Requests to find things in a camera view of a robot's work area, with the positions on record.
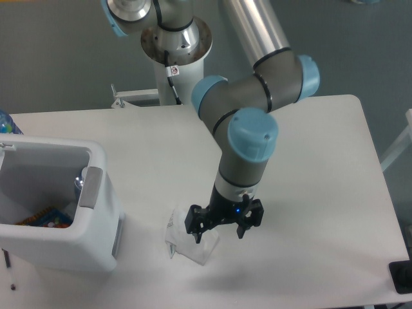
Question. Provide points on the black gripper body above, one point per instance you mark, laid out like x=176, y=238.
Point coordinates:
x=222, y=211

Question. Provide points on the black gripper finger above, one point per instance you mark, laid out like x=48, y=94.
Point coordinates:
x=198, y=221
x=249, y=213

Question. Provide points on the clear plastic water bottle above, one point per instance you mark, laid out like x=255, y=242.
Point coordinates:
x=79, y=182

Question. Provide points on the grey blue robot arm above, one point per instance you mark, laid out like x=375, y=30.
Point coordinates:
x=237, y=114

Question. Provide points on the white trash can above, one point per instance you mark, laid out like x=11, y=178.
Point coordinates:
x=39, y=172

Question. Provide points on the clear plastic wrapper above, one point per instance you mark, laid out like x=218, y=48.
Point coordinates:
x=178, y=241

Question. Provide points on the colourful snack bag in bin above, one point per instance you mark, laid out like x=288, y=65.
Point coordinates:
x=49, y=217

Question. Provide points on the black device at table edge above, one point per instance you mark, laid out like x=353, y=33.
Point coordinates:
x=401, y=275

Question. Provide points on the black pen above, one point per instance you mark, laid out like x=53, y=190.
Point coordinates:
x=9, y=269

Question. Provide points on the blue bottle at table edge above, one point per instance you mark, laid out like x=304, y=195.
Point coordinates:
x=8, y=125

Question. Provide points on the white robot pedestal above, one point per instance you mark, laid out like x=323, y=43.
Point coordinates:
x=178, y=61

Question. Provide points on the white frame right side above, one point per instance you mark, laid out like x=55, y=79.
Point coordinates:
x=398, y=146

